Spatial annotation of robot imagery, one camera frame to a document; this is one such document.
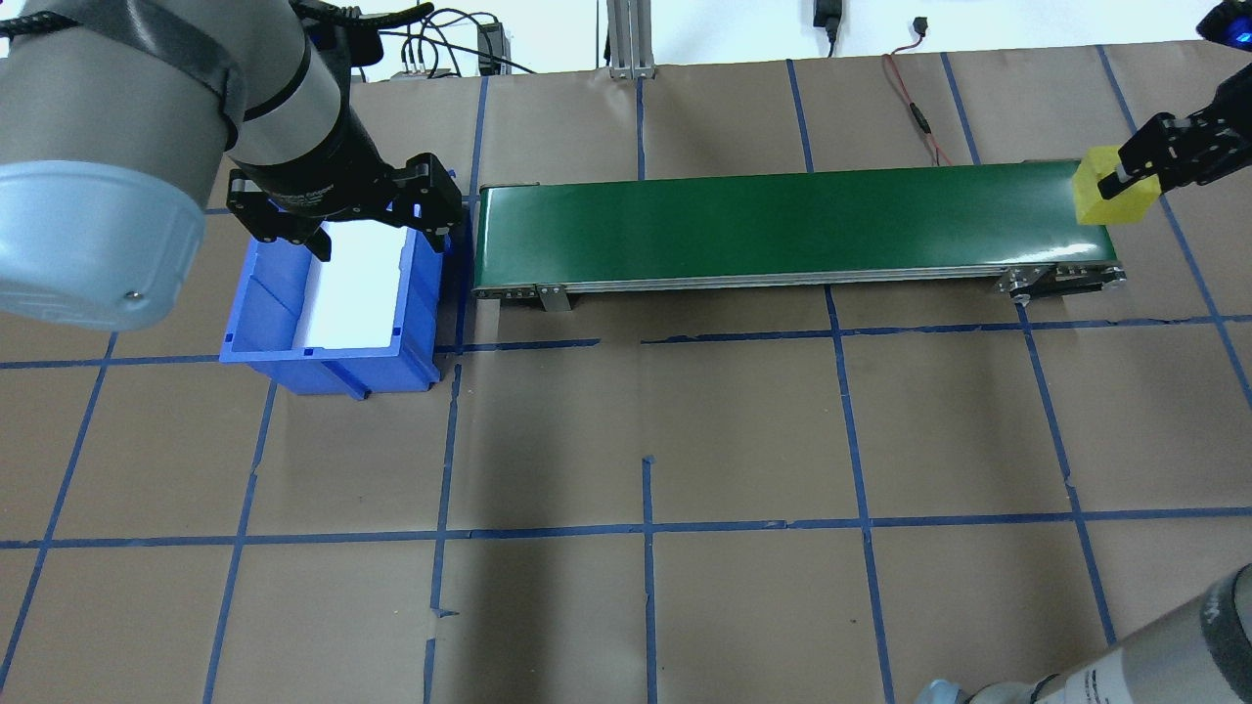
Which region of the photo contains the blue plastic bin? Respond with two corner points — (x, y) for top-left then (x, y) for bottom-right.
(219, 168), (472, 401)

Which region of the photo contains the aluminium frame post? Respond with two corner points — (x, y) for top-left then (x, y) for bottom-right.
(606, 0), (658, 80)

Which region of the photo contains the green conveyor belt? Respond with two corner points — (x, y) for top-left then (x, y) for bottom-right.
(472, 156), (1128, 316)

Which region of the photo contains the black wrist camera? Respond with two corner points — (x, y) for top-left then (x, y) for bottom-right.
(308, 15), (383, 70)
(1197, 0), (1252, 46)

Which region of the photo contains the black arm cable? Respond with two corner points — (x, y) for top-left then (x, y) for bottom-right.
(293, 0), (437, 36)

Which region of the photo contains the black plug with cable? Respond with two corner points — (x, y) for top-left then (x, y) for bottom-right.
(813, 0), (845, 58)

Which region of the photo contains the white foam sheet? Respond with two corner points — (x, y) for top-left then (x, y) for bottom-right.
(298, 223), (418, 350)

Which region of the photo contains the yellow foam block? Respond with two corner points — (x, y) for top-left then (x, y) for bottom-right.
(1072, 145), (1163, 227)

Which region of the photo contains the red cable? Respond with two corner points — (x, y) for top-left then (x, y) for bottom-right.
(883, 29), (956, 167)

